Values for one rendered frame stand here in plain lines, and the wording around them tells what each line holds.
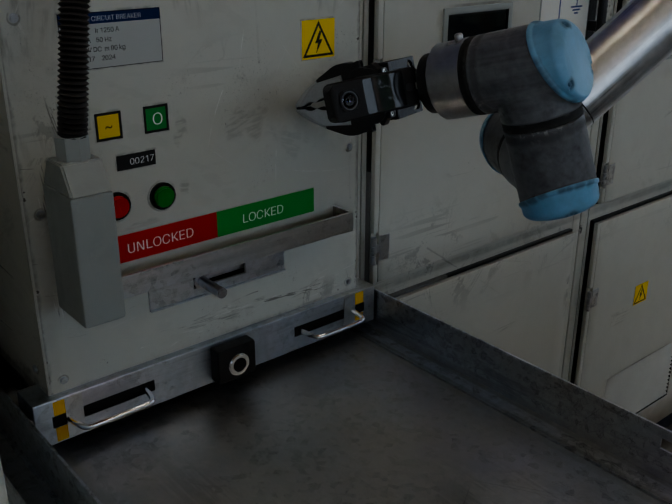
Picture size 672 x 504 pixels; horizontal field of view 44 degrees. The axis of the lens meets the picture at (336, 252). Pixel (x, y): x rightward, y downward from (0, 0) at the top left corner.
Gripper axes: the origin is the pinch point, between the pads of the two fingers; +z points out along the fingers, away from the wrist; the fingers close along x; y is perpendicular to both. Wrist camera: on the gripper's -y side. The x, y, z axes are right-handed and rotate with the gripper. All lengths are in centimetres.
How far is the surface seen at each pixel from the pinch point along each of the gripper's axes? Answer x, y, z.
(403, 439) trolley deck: -42.1, -9.2, -11.9
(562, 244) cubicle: -45, 83, 3
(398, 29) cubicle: 7.4, 33.0, 3.4
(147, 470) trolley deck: -36.4, -32.1, 9.0
